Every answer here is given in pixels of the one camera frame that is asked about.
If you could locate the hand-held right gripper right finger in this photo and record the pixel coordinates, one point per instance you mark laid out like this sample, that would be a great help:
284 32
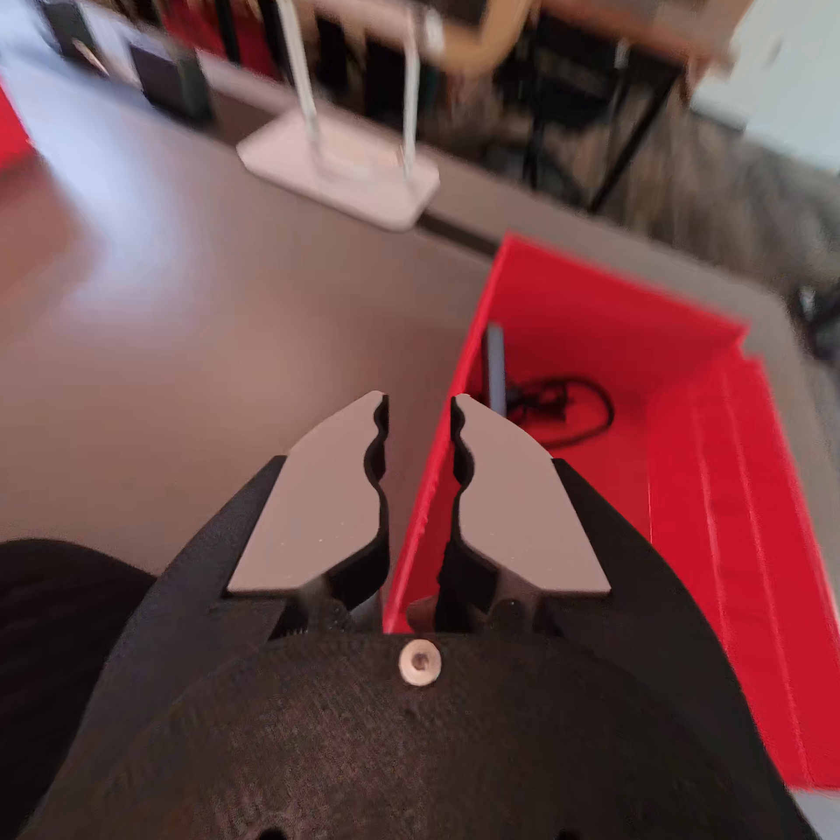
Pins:
525 525

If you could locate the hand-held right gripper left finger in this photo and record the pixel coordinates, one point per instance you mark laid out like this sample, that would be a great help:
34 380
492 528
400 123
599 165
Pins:
308 518

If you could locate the red plastic bin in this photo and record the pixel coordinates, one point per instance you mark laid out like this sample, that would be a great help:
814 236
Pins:
709 525

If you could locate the red divided bin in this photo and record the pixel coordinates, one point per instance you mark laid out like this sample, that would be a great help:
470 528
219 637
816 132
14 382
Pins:
13 124

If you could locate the dark rounded object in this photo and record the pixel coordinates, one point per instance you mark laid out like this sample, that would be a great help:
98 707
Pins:
59 656

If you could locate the white metal stand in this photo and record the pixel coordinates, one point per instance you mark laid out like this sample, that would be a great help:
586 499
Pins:
367 190

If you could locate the small grey box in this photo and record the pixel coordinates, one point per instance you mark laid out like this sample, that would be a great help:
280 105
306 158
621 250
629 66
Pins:
164 79
75 33

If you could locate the wooden desk with black legs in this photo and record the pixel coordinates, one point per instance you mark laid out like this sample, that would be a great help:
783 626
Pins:
656 26

